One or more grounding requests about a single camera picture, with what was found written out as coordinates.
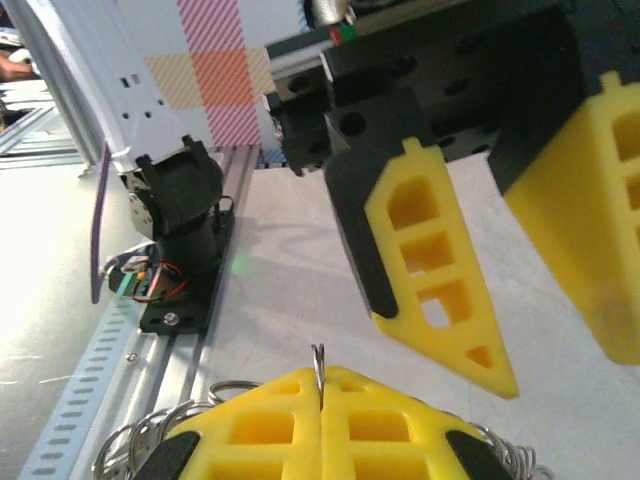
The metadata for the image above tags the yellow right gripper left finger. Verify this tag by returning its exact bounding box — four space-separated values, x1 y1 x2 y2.
132 367 324 480

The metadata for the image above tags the aluminium upright frame post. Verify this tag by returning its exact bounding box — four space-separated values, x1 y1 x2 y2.
9 0 109 166

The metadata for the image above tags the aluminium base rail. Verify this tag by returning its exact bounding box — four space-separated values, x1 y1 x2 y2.
64 144 261 480

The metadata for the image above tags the slotted grey cable duct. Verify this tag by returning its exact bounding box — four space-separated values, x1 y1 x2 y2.
19 294 151 480

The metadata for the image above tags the aluminium extrusion frame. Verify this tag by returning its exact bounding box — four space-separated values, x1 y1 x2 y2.
0 102 86 159

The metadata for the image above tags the person's hand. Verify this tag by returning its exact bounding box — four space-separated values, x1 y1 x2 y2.
0 47 39 84

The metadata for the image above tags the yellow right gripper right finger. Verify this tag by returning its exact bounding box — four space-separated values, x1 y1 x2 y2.
321 366 515 480

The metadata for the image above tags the small metal split ring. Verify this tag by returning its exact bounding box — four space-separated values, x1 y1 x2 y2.
207 380 261 407
309 343 327 414

